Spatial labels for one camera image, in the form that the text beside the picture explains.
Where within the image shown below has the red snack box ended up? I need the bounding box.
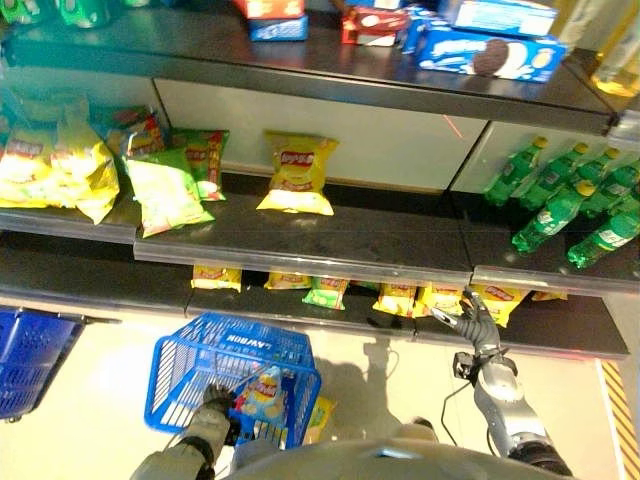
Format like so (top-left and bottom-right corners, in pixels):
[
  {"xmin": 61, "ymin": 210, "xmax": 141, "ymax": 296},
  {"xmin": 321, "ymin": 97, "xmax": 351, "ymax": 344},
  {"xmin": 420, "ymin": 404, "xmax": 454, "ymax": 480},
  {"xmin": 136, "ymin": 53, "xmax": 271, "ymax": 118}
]
[{"xmin": 233, "ymin": 0, "xmax": 307, "ymax": 21}]

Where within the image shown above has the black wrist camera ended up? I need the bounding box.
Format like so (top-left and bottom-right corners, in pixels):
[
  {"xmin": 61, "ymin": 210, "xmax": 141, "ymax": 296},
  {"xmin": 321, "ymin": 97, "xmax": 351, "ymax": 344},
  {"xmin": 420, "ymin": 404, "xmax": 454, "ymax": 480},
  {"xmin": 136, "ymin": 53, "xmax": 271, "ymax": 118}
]
[{"xmin": 452, "ymin": 351, "xmax": 475, "ymax": 387}]

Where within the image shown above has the light green chip bag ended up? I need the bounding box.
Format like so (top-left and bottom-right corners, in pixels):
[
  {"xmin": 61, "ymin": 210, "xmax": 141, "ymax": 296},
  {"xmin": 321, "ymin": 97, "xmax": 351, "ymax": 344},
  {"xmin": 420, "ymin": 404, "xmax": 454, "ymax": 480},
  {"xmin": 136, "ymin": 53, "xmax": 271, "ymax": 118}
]
[{"xmin": 124, "ymin": 148, "xmax": 217, "ymax": 239}]

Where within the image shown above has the black shelf board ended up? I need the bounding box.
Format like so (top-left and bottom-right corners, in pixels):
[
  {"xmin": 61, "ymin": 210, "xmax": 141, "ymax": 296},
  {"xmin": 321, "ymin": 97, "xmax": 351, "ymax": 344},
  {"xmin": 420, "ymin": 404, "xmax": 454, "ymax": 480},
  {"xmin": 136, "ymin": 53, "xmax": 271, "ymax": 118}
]
[
  {"xmin": 448, "ymin": 188, "xmax": 640, "ymax": 297},
  {"xmin": 0, "ymin": 230, "xmax": 632, "ymax": 362},
  {"xmin": 133, "ymin": 171, "xmax": 475, "ymax": 287},
  {"xmin": 0, "ymin": 192, "xmax": 140, "ymax": 246},
  {"xmin": 0, "ymin": 8, "xmax": 620, "ymax": 137}
]

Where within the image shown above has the green soda bottle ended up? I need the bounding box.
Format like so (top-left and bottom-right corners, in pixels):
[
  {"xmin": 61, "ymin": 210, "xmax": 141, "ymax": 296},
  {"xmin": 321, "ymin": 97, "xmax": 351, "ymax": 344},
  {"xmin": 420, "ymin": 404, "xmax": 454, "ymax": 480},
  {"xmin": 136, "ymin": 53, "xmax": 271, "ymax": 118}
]
[
  {"xmin": 483, "ymin": 135, "xmax": 550, "ymax": 208},
  {"xmin": 566, "ymin": 208, "xmax": 640, "ymax": 271},
  {"xmin": 574, "ymin": 146, "xmax": 622, "ymax": 219},
  {"xmin": 516, "ymin": 142, "xmax": 591, "ymax": 212},
  {"xmin": 597, "ymin": 158, "xmax": 640, "ymax": 214},
  {"xmin": 510, "ymin": 180, "xmax": 597, "ymax": 256}
]

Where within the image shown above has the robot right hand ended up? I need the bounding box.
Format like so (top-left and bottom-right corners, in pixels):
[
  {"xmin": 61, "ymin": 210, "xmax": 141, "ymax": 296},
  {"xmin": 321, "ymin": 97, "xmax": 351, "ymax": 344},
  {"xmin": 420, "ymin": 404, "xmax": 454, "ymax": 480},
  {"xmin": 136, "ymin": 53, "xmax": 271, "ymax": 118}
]
[{"xmin": 430, "ymin": 288, "xmax": 501, "ymax": 348}]

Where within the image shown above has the red cookie box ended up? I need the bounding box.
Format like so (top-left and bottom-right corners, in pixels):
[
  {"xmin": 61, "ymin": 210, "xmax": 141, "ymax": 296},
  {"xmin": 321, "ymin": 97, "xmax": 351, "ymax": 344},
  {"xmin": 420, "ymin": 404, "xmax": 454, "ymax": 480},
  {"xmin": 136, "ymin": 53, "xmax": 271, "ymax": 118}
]
[{"xmin": 341, "ymin": 6, "xmax": 410, "ymax": 47}]

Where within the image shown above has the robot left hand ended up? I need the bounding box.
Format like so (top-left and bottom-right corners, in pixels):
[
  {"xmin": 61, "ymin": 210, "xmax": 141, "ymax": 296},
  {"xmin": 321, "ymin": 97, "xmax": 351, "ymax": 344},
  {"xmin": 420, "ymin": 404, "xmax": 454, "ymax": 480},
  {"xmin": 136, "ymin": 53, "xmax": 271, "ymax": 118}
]
[{"xmin": 201, "ymin": 383, "xmax": 237, "ymax": 415}]

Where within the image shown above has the large blue cookie box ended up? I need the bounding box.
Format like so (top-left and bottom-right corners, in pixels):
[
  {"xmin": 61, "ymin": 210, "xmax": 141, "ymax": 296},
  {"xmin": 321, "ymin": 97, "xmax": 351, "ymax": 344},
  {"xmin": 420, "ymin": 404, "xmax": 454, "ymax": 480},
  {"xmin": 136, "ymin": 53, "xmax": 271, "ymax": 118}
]
[{"xmin": 416, "ymin": 26, "xmax": 570, "ymax": 85}]

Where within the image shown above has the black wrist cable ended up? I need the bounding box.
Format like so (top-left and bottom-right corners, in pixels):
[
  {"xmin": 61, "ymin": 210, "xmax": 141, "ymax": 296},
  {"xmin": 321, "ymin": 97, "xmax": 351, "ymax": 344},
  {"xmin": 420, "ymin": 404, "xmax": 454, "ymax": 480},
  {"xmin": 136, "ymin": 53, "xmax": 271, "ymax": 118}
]
[{"xmin": 439, "ymin": 349, "xmax": 477, "ymax": 447}]

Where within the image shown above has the white shelf back panel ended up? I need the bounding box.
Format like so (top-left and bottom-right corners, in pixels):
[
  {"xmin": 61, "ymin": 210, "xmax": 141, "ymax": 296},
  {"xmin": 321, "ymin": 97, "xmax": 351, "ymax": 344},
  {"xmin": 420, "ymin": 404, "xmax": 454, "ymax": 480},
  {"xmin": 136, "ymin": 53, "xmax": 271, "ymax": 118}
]
[
  {"xmin": 151, "ymin": 76, "xmax": 490, "ymax": 195},
  {"xmin": 448, "ymin": 119, "xmax": 640, "ymax": 195}
]

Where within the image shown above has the narrow blue cookie box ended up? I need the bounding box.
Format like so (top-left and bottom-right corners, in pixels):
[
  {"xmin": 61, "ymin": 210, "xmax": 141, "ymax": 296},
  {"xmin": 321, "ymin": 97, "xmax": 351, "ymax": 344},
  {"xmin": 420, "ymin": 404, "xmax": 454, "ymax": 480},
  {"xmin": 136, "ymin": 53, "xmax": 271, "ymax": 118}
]
[{"xmin": 399, "ymin": 16, "xmax": 427, "ymax": 55}]

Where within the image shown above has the yellow drink bottle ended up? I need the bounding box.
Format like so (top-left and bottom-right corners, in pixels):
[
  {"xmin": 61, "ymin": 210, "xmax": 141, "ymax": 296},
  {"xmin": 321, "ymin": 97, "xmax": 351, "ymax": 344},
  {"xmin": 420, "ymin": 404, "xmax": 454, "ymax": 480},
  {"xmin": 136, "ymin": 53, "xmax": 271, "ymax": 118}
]
[{"xmin": 591, "ymin": 0, "xmax": 640, "ymax": 98}]

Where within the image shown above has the dark blue shopping basket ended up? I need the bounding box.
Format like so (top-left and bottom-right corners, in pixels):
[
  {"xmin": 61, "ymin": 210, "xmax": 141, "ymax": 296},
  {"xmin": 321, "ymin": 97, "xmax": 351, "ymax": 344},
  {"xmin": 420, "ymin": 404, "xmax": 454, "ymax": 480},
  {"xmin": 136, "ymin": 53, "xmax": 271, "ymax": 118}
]
[{"xmin": 0, "ymin": 306, "xmax": 85, "ymax": 422}]

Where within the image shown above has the green red chip bag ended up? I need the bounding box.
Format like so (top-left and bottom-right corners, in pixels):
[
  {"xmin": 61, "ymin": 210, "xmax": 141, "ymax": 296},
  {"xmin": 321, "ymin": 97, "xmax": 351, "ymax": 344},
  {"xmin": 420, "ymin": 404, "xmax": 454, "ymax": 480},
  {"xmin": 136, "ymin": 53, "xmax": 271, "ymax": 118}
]
[{"xmin": 171, "ymin": 128, "xmax": 231, "ymax": 203}]

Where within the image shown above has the green drink pack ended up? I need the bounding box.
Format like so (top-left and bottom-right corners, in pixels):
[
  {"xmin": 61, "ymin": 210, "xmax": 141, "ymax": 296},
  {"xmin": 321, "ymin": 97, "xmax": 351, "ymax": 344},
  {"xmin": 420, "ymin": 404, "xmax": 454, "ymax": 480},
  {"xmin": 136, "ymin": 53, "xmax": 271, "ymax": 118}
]
[
  {"xmin": 56, "ymin": 0, "xmax": 112, "ymax": 30},
  {"xmin": 0, "ymin": 0, "xmax": 57, "ymax": 26}
]

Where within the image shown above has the red green snack bag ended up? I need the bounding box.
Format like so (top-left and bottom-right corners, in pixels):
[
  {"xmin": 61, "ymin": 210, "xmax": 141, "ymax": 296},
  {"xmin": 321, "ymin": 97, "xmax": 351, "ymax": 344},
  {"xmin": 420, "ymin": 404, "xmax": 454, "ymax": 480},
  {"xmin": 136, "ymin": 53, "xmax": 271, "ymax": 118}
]
[{"xmin": 105, "ymin": 105, "xmax": 167, "ymax": 157}]

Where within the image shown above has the blue chip bag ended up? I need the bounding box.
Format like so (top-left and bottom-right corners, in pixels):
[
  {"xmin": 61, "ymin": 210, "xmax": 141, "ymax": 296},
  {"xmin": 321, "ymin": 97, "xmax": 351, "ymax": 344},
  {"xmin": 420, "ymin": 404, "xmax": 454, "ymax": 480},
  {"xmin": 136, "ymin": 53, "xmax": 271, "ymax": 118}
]
[{"xmin": 233, "ymin": 366, "xmax": 284, "ymax": 417}]

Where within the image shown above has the blue plastic shopping basket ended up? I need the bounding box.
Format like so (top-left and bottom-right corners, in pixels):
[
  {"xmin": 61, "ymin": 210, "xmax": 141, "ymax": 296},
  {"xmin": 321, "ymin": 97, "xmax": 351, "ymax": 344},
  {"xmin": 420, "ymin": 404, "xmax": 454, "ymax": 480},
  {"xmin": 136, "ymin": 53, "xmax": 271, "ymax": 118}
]
[{"xmin": 143, "ymin": 311, "xmax": 323, "ymax": 450}]

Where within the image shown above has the robot silver torso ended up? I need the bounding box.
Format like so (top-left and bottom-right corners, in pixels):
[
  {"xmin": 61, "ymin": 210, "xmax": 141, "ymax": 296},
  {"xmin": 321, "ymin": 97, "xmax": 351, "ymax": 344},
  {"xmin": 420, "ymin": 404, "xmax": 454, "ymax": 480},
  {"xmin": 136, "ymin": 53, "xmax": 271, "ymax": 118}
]
[{"xmin": 219, "ymin": 417, "xmax": 569, "ymax": 480}]

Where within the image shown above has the small blue cookie box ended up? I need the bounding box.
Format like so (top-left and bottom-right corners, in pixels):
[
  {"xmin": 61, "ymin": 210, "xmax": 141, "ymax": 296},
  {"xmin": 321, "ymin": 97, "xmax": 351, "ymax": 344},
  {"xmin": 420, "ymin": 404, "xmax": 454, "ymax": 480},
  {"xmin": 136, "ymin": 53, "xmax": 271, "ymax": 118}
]
[{"xmin": 247, "ymin": 14, "xmax": 310, "ymax": 43}]

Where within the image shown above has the yellow black hazard tape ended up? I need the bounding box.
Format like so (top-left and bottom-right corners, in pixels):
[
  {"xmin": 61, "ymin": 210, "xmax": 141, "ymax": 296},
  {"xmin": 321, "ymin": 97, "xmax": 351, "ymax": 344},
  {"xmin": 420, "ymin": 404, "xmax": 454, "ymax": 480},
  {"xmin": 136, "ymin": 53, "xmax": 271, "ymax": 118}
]
[{"xmin": 599, "ymin": 359, "xmax": 640, "ymax": 480}]

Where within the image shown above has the yellow-green snack bag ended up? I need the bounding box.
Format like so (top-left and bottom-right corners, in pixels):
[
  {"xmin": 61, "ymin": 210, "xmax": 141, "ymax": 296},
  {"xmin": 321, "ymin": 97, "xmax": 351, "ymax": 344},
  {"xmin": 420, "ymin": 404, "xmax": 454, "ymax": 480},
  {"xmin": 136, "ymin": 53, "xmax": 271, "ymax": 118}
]
[{"xmin": 301, "ymin": 396, "xmax": 337, "ymax": 446}]

